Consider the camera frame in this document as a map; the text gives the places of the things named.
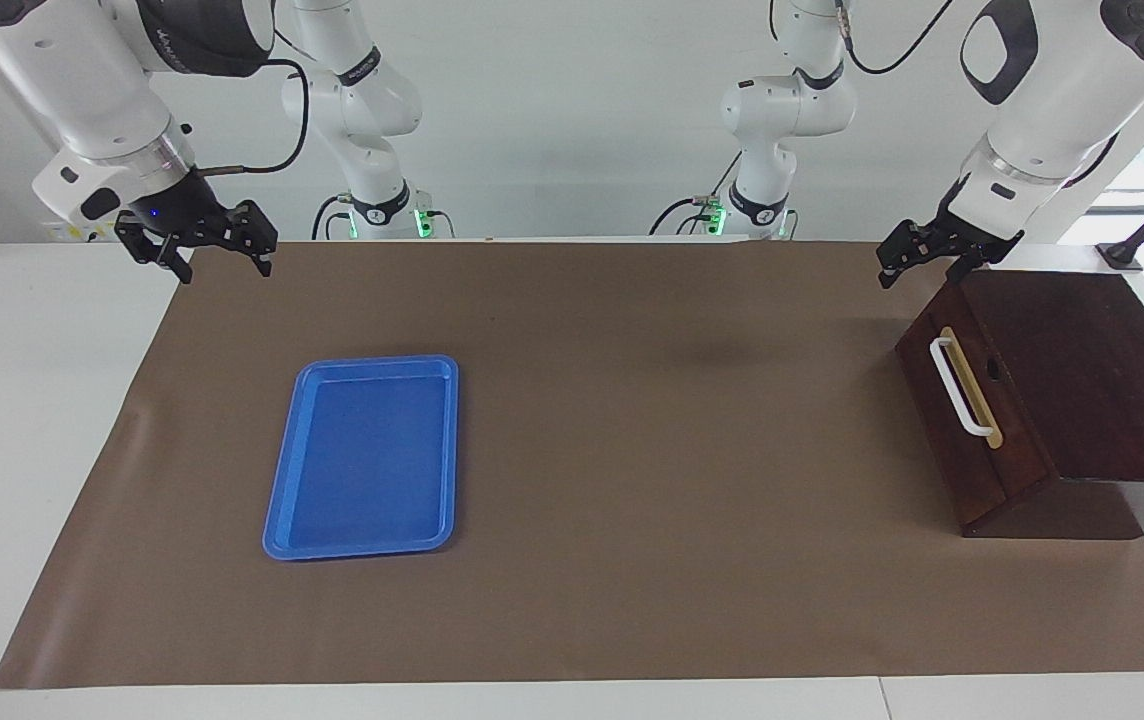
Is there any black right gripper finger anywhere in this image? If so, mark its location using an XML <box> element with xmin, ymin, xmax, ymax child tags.
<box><xmin>225</xmin><ymin>200</ymin><xmax>279</xmax><ymax>278</ymax></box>
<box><xmin>115</xmin><ymin>215</ymin><xmax>195</xmax><ymax>284</ymax></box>

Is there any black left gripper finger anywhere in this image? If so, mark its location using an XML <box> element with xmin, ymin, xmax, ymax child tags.
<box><xmin>944</xmin><ymin>245</ymin><xmax>995</xmax><ymax>286</ymax></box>
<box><xmin>877</xmin><ymin>220</ymin><xmax>943</xmax><ymax>291</ymax></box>

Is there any wooden drawer with white handle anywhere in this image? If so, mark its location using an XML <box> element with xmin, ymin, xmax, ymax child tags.
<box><xmin>895</xmin><ymin>282</ymin><xmax>1055</xmax><ymax>529</ymax></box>

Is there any dark wooden cabinet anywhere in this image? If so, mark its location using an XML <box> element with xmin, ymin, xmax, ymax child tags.
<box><xmin>895</xmin><ymin>268</ymin><xmax>1144</xmax><ymax>541</ymax></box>

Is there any blue plastic tray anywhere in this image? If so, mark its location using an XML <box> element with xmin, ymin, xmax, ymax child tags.
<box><xmin>262</xmin><ymin>354</ymin><xmax>460</xmax><ymax>561</ymax></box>

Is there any brown table mat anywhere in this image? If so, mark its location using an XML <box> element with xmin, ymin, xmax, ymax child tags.
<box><xmin>0</xmin><ymin>240</ymin><xmax>1144</xmax><ymax>689</ymax></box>

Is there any black right base cable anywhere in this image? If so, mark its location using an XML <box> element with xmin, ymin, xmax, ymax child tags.
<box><xmin>311</xmin><ymin>193</ymin><xmax>355</xmax><ymax>242</ymax></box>

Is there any black base cable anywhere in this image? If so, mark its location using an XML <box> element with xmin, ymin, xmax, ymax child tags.
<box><xmin>649</xmin><ymin>150</ymin><xmax>743</xmax><ymax>238</ymax></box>
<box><xmin>311</xmin><ymin>193</ymin><xmax>355</xmax><ymax>242</ymax></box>

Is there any white wall socket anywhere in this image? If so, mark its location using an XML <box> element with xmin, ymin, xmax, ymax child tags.
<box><xmin>42</xmin><ymin>222</ymin><xmax>123</xmax><ymax>244</ymax></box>

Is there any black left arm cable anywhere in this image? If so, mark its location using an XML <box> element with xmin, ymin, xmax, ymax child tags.
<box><xmin>835</xmin><ymin>0</ymin><xmax>955</xmax><ymax>77</ymax></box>

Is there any black left base cable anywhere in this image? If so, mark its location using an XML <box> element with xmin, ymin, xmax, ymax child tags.
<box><xmin>649</xmin><ymin>150</ymin><xmax>743</xmax><ymax>238</ymax></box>

